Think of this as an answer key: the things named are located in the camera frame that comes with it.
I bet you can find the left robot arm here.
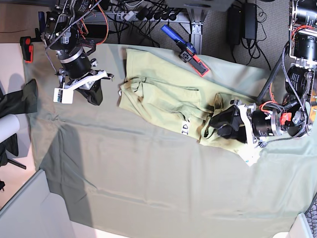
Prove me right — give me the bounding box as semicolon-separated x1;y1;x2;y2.
207;0;317;148

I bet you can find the red black clamp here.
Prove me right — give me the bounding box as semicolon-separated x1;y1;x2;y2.
20;36;34;63

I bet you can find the white ID label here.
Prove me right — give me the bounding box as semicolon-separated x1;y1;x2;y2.
181;119;191;135

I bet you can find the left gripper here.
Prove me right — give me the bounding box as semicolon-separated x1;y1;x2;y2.
209;100;267;148

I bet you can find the grey-green table cloth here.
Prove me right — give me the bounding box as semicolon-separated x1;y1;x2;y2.
24;43;317;238

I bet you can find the white plastic bin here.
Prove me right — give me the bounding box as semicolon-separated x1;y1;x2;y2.
0;170;75;238

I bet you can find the white power strip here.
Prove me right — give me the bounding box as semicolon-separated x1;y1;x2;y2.
106;11;190;23

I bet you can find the black power adapter brick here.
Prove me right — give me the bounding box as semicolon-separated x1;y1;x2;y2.
226;7;242;46

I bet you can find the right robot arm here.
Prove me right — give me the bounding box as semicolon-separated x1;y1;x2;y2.
42;0;113;106

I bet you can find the light green T-shirt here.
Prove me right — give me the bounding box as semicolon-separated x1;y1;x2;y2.
119;49;251;160

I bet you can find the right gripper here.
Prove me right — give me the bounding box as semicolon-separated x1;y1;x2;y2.
58;70;114;106

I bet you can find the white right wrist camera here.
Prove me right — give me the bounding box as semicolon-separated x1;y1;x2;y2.
53;88;74;104

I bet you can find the white cylinder roll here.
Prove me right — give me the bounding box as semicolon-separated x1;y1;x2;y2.
0;114;20;143

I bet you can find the dark green cloth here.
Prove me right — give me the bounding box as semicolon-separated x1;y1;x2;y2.
0;79;38;118

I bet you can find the aluminium frame post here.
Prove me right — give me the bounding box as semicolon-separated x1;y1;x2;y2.
186;6;208;55

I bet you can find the blue orange bar clamp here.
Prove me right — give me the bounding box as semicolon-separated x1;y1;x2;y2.
161;25;210;77

